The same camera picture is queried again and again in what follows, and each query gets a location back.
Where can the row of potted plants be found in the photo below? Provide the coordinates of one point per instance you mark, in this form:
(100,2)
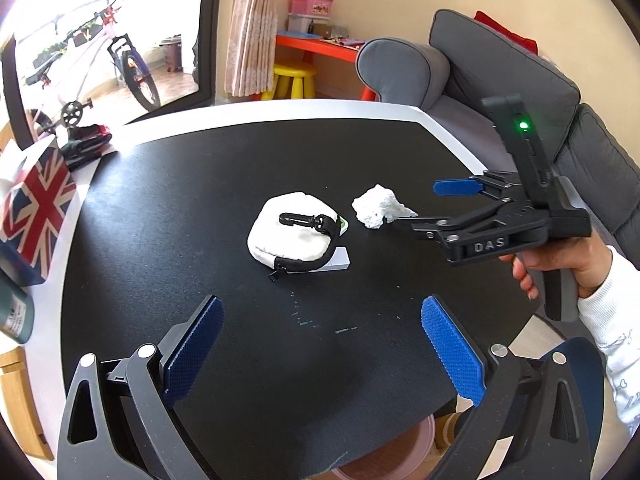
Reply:
(80,35)

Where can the red kids table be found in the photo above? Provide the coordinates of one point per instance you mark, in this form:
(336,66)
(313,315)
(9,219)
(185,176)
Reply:
(310,45)

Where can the flag print tissue box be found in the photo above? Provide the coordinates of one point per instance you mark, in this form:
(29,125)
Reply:
(40,200)

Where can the pink plastic bin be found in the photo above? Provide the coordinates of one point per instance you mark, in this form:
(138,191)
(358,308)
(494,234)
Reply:
(415,440)

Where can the person's right hand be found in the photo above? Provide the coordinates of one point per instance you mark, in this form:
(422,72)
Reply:
(592,260)

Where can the beige patterned curtain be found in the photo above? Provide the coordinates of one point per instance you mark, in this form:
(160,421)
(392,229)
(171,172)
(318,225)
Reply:
(250,35)

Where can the clear storage box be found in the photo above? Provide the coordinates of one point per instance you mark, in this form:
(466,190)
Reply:
(300,24)

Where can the large white tissue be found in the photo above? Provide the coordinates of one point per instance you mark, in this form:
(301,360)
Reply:
(375,205)

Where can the grey sofa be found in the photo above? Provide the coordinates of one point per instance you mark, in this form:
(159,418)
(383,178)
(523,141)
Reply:
(400,67)

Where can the pink storage box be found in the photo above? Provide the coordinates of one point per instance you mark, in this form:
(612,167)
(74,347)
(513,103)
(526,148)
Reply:
(312,5)

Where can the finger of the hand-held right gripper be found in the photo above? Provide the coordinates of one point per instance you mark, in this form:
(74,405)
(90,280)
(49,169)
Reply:
(457,187)
(435,229)

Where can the teal thermos bottle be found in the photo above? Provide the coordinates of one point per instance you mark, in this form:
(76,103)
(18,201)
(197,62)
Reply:
(14,315)

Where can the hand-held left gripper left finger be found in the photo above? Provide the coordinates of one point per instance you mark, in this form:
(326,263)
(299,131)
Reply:
(192,350)

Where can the red cushion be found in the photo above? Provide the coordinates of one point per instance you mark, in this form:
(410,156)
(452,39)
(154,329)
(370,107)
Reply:
(515,40)

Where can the person's right forearm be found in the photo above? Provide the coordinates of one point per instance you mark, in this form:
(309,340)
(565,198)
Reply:
(620,335)

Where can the yellow plastic stool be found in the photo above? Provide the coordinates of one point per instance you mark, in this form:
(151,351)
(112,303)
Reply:
(292,72)

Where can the white bicycle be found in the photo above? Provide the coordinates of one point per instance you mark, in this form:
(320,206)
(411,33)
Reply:
(70,112)

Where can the maroon balcony bin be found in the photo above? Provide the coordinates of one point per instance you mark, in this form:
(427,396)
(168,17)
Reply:
(175,57)

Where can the white card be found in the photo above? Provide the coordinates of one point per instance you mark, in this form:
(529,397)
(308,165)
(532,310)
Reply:
(341,260)

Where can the black sliding door frame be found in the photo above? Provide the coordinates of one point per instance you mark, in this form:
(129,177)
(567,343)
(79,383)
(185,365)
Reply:
(207,35)

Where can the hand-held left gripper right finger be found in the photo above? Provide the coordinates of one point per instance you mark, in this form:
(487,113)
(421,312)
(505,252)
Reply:
(452,350)

